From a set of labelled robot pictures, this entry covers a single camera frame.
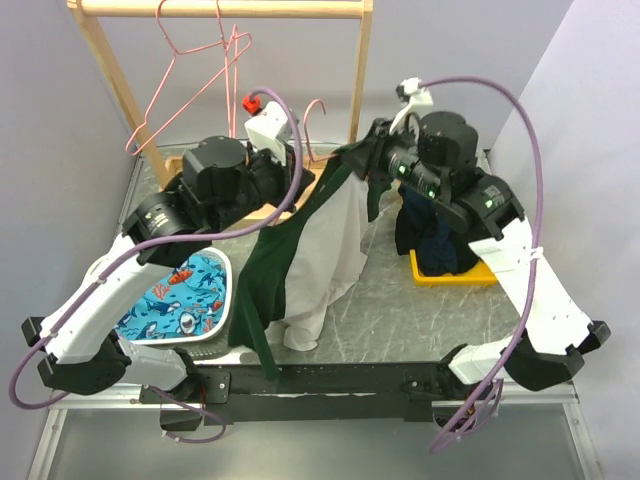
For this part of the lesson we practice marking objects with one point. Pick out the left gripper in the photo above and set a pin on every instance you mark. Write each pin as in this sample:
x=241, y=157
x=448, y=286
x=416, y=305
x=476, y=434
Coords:
x=285, y=175

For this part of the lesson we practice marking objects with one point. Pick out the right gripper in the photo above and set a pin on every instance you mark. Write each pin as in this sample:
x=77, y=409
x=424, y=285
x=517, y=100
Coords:
x=370, y=154

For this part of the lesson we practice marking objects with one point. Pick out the green and white t shirt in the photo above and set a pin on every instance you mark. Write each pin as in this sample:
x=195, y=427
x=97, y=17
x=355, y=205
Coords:
x=301, y=266

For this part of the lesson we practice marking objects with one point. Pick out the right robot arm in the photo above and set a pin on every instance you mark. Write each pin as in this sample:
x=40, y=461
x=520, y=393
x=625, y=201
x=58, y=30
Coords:
x=554, y=334

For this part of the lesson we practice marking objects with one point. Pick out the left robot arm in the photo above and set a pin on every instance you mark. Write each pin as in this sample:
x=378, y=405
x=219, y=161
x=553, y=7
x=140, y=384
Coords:
x=83, y=353

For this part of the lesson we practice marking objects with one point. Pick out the navy blue garment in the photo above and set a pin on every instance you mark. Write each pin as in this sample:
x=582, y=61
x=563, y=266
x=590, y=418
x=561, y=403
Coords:
x=439, y=250

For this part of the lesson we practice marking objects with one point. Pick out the blue shark print cloth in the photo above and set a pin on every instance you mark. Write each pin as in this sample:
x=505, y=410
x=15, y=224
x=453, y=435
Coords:
x=190, y=300

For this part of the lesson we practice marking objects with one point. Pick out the white plastic basket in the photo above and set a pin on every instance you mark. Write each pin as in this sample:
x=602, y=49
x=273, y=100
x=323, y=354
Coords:
x=220, y=310

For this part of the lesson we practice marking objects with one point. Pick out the yellow plastic tray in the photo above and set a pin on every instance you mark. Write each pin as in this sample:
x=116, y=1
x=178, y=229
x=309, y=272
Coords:
x=480, y=275

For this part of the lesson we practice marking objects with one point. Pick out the wooden clothes rack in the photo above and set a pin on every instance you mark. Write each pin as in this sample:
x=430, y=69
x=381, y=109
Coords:
x=87, y=15

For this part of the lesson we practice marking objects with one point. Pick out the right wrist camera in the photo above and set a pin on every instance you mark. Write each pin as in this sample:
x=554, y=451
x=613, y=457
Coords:
x=414, y=99

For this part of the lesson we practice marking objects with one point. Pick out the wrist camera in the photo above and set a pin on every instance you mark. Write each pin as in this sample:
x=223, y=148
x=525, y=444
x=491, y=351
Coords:
x=268, y=128
x=414, y=99

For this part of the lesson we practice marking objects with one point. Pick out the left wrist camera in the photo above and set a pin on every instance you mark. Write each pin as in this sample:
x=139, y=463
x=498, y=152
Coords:
x=268, y=128

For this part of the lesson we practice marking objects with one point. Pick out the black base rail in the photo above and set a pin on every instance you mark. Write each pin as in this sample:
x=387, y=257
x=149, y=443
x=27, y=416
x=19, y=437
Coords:
x=309, y=392

